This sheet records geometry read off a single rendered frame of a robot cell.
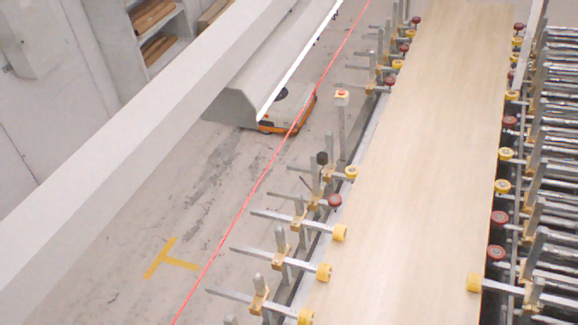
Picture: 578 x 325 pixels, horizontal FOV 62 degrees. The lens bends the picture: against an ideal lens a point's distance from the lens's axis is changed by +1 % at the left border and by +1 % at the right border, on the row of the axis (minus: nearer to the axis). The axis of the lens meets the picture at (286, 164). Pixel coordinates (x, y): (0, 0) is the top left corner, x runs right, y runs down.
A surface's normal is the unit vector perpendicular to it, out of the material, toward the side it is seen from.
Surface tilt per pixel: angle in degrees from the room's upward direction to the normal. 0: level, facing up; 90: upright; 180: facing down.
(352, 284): 0
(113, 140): 0
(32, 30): 90
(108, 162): 0
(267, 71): 61
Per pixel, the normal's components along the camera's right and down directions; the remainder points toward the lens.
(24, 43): 0.92, 0.18
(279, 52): 0.76, -0.21
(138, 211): -0.10, -0.74
